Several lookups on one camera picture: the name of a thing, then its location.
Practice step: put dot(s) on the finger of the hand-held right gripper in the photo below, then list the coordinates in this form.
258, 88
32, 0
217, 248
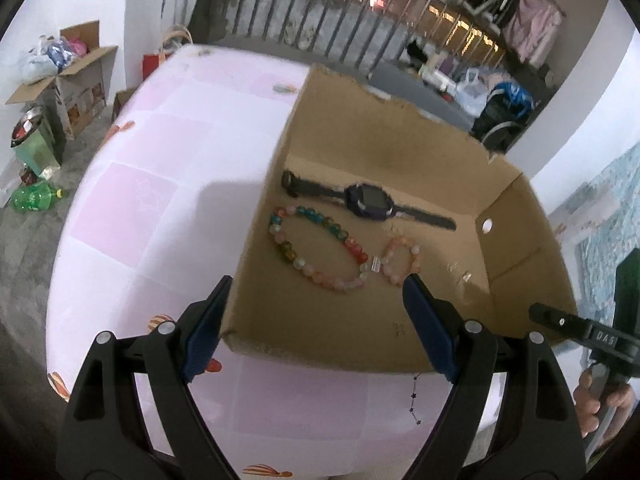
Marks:
560, 322

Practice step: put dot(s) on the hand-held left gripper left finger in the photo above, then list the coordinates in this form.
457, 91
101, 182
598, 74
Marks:
205, 335

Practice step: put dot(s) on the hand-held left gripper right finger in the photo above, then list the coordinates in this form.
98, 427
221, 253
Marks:
430, 330

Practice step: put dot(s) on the dark purple wrist watch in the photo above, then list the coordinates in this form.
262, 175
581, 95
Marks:
370, 200

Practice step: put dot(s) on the person's right hand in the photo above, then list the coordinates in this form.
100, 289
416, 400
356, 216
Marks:
585, 405

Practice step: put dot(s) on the teal patterned cloth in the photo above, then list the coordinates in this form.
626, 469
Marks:
610, 210

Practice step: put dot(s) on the pink checked tablecloth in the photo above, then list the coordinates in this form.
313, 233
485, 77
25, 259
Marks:
150, 210

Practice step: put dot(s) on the black wheeled cart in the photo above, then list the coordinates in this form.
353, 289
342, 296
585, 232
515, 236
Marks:
495, 125

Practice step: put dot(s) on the green plastic bottle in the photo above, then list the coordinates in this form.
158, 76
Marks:
35, 197

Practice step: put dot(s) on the blue plastic bag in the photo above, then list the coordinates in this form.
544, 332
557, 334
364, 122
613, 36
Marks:
515, 95

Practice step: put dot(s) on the white plastic bag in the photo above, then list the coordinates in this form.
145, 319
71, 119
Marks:
470, 95

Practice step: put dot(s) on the grey cabinet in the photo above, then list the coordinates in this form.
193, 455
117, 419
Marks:
410, 90

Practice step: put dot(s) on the green box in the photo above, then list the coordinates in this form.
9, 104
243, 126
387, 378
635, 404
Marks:
37, 157

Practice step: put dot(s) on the small cardboard floor box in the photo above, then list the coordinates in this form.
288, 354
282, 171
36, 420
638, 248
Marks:
121, 105

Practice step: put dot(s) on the white box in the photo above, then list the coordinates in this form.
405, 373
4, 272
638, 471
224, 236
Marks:
437, 77

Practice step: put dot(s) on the white bottle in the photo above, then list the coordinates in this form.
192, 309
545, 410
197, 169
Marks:
435, 62

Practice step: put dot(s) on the large cardboard floor box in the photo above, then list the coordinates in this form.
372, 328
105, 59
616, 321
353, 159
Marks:
80, 95

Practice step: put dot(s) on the red and silver packet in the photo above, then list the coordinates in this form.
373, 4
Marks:
22, 130

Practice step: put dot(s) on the red gift bag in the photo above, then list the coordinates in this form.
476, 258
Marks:
150, 65

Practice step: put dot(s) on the small black object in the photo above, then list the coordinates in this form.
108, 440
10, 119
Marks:
415, 52

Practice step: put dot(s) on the hanging pale pink garment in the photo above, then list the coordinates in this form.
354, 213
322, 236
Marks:
535, 25

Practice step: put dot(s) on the blue and white plastic bags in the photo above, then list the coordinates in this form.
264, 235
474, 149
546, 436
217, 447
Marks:
37, 67

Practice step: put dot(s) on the metal balcony railing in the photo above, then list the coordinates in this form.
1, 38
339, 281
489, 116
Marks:
331, 30

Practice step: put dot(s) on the pink bundle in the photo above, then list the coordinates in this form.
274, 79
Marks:
77, 46

